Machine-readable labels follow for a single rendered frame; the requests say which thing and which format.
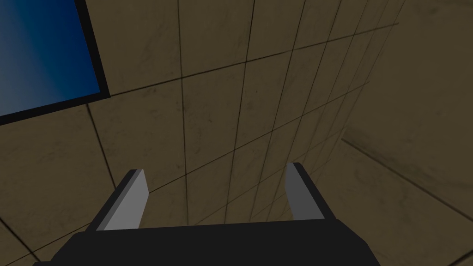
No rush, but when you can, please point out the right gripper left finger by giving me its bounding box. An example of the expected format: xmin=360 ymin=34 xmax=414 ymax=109
xmin=85 ymin=169 xmax=150 ymax=232

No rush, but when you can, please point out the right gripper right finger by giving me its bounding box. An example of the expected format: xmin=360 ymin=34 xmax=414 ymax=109
xmin=285 ymin=162 xmax=338 ymax=221

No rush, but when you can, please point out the black framed blue window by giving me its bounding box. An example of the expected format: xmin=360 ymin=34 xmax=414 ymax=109
xmin=0 ymin=0 xmax=111 ymax=126

